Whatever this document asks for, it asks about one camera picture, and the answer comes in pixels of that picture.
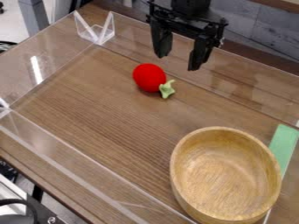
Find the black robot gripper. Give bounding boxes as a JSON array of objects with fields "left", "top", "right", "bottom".
[{"left": 145, "top": 0, "right": 228, "bottom": 71}]

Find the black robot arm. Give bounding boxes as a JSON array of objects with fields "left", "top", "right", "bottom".
[{"left": 145, "top": 0, "right": 230, "bottom": 71}]

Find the red plush fruit green stem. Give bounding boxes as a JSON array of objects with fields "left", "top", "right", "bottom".
[{"left": 132, "top": 63, "right": 175, "bottom": 99}]

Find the green tape strip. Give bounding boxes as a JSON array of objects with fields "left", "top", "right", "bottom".
[{"left": 268, "top": 124, "right": 299, "bottom": 176}]

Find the round wooden bowl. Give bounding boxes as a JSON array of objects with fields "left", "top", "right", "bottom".
[{"left": 169, "top": 126, "right": 282, "bottom": 224}]

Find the black metal table leg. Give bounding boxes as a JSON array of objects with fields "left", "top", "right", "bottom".
[{"left": 32, "top": 185, "right": 43, "bottom": 202}]

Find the clear acrylic corner bracket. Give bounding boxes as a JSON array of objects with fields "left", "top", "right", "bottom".
[{"left": 73, "top": 10, "right": 116, "bottom": 46}]

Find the clear acrylic enclosure wall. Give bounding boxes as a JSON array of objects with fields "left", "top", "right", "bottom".
[{"left": 0, "top": 4, "right": 299, "bottom": 224}]

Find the black cable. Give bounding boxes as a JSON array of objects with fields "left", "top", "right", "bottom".
[{"left": 0, "top": 199, "right": 40, "bottom": 224}]

